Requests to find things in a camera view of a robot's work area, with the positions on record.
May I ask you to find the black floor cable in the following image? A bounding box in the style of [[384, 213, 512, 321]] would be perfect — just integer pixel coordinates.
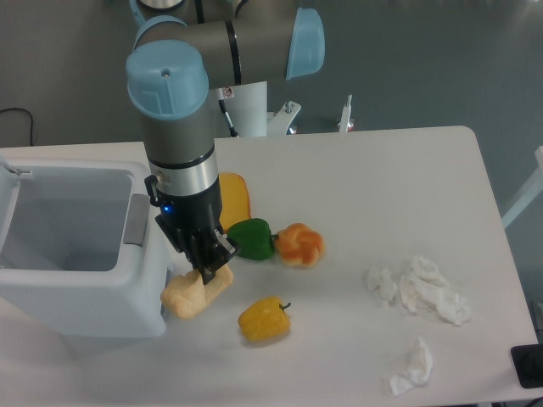
[[0, 108, 35, 148]]

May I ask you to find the white plastic trash can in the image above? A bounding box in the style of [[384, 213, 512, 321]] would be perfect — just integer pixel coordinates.
[[1, 158, 173, 338]]

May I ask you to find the small crumpled white tissue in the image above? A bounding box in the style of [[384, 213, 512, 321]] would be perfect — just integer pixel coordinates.
[[364, 266, 398, 303]]

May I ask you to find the green bell pepper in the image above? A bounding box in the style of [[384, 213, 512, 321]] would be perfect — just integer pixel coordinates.
[[227, 218, 275, 261]]

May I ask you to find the orange bread slice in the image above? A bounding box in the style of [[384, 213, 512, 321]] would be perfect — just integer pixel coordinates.
[[219, 172, 251, 231]]

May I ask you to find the beige square bread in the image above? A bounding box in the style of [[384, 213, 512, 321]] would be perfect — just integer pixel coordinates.
[[160, 265, 233, 320]]

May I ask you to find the white frame at right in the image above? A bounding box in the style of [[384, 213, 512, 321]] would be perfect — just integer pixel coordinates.
[[501, 146, 542, 229]]

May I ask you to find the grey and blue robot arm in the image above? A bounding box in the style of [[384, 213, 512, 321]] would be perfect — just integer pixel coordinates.
[[126, 1, 325, 283]]

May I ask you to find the lower crumpled white tissue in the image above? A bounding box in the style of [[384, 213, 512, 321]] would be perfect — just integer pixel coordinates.
[[388, 336, 434, 397]]

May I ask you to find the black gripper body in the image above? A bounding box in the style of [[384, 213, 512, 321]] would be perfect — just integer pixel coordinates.
[[144, 175, 233, 269]]

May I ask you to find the orange knotted bread roll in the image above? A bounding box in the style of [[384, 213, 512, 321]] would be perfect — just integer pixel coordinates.
[[274, 223, 326, 268]]

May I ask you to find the large crumpled white tissue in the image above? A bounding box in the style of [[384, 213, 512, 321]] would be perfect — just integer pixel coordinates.
[[399, 255, 471, 326]]

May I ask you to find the yellow bell pepper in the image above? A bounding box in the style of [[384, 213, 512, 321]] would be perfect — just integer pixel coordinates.
[[238, 296, 292, 342]]

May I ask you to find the black device at edge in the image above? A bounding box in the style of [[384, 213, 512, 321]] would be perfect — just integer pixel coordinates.
[[511, 343, 542, 389]]

